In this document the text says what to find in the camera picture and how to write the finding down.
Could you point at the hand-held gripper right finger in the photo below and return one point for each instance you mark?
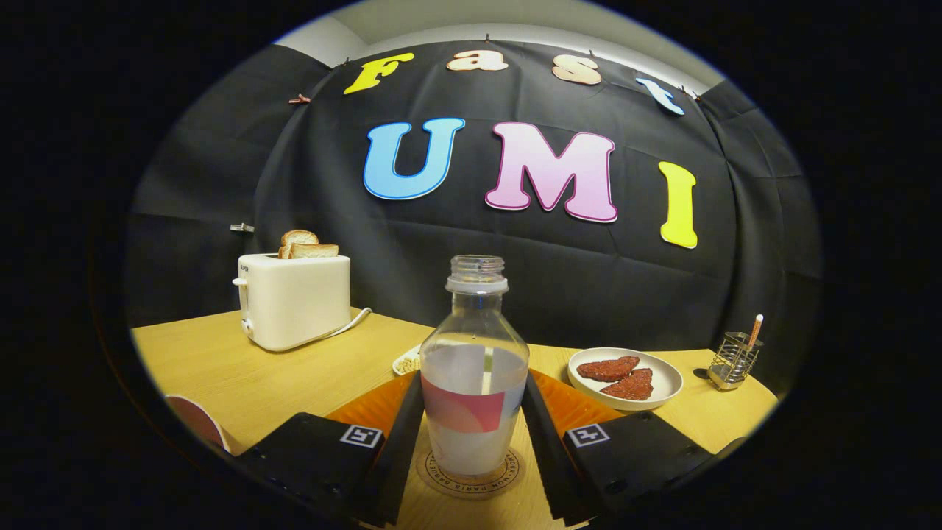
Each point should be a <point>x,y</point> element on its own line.
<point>548,464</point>

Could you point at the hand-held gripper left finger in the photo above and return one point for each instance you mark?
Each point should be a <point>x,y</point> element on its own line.
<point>394,464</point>

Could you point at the clear juice bottle white label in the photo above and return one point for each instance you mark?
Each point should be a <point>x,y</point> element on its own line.
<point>471,449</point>

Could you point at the round wooden coaster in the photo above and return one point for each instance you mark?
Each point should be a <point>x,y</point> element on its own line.
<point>471,488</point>

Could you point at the white divided snack dish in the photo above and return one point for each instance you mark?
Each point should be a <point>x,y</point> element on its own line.
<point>408,362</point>

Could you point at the red meat slice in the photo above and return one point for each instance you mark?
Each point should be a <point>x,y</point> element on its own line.
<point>633,386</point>
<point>607,368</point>

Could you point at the white plate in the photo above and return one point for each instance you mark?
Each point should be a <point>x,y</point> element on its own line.
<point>666,379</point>

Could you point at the wooden table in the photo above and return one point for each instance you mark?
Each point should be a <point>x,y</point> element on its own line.
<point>243,375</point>

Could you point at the black backdrop cloth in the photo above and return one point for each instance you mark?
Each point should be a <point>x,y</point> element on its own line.
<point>552,280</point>

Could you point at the white toaster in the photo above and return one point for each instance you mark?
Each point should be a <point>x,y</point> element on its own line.
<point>294,302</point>

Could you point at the toast slice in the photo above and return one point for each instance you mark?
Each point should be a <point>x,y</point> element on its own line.
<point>298,237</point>
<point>315,251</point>

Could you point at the orange and white stick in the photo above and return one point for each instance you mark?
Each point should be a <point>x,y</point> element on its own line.
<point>756,330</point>

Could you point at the silver clip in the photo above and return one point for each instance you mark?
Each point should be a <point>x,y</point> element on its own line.
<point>241,227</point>

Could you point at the red clip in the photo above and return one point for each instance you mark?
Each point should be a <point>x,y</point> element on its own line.
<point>299,99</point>

